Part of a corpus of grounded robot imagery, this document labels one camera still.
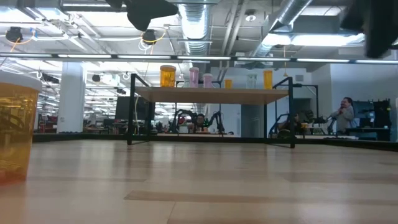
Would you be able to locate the black ceiling-mounted device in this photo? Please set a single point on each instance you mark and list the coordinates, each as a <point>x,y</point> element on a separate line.
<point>14,34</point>
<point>149,36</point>

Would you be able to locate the black aluminium table frame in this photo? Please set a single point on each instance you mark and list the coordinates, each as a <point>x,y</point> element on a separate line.
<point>93,137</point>

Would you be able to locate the person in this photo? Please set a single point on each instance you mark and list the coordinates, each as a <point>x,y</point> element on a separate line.
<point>200,119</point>
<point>345,116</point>

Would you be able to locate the light wooden desk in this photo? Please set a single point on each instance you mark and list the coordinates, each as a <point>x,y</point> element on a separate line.
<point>329,137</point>

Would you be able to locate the clear pill bottle coloured pills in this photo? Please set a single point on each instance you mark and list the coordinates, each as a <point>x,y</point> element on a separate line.
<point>251,81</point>

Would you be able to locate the overhead beam with light strips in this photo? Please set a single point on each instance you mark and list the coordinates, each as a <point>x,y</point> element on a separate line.
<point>143,57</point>

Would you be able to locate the small orange pill bottle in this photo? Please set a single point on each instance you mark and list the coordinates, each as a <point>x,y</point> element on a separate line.
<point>228,84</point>

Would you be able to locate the grey wall vent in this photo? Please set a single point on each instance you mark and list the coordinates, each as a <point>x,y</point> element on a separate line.
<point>299,78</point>

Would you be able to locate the wooden shelf black metal legs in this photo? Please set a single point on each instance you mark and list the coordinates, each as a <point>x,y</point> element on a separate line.
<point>192,95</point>

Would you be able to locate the wide orange pill bottle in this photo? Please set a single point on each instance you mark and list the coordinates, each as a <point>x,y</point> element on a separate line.
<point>17,124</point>
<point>168,77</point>

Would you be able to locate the pink pill bottle white cap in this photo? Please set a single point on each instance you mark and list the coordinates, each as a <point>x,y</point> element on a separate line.
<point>194,77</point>
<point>208,81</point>

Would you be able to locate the silver corrugated ventilation duct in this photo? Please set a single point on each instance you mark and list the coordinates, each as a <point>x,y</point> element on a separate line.
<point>196,28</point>

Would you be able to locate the large black monitor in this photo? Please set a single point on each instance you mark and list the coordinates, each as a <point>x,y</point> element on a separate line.
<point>121,107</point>

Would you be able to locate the white building column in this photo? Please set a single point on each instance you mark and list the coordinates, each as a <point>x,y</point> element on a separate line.
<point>71,99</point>

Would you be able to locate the black background robot arms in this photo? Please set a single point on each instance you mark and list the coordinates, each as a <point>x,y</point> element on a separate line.
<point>216,119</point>

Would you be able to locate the rectangular ceiling light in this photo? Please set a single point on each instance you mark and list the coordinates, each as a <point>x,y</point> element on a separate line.
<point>311,40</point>

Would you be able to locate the black equipment rack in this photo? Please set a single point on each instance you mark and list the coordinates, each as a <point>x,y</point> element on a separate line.
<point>381,115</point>

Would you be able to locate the yellow hanging tag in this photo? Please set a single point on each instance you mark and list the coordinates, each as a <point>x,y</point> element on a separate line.
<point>285,74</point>

